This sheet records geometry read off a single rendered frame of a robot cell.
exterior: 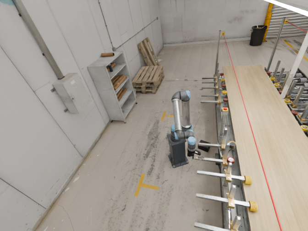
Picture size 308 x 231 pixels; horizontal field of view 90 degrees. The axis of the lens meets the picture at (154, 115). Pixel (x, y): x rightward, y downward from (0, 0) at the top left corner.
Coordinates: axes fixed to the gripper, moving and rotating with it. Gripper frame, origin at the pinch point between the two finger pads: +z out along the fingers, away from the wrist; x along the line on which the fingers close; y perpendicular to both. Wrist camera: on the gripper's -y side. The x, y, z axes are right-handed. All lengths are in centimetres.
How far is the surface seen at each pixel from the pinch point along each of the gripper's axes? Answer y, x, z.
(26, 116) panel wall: 227, 8, -65
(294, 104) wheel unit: -144, -119, -3
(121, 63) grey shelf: 193, -230, -43
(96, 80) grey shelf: 216, -141, -40
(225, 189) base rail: -37.4, 26.8, 12.7
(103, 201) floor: 142, 47, 83
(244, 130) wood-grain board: -65, -51, -7
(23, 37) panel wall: 226, -53, -152
